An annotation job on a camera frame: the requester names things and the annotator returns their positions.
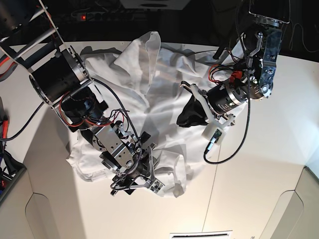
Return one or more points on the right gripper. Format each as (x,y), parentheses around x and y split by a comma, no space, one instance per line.
(133,166)

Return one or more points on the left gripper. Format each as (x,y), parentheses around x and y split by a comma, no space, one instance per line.
(198,109)

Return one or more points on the white t-shirt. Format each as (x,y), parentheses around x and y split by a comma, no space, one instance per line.
(145,78)

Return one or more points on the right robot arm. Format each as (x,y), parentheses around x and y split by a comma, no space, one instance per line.
(62,81)

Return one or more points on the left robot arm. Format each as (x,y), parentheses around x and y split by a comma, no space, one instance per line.
(258,33)

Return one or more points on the white device top centre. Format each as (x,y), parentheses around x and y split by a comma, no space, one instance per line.
(155,4)

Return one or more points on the black bin with tools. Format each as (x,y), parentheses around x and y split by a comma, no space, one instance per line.
(10,172)

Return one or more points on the black power strip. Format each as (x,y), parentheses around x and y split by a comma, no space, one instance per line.
(97,16)

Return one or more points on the red grey pliers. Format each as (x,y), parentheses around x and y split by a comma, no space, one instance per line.
(7,67)

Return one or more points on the red handled tool left edge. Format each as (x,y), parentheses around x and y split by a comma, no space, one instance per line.
(4,123)

